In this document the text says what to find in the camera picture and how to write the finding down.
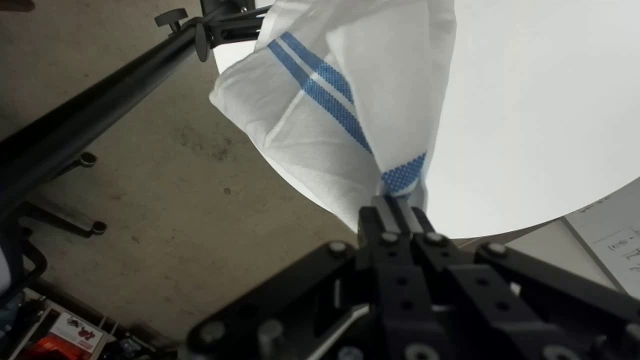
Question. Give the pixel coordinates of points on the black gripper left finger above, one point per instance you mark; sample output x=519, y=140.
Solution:
x=392, y=286

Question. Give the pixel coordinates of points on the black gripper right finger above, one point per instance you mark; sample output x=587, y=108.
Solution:
x=506, y=301

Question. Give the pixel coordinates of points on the white towel with blue stripes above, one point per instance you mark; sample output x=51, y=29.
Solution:
x=373, y=81

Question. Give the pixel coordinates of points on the black clamp-on pole stand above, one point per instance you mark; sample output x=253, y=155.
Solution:
x=100, y=107

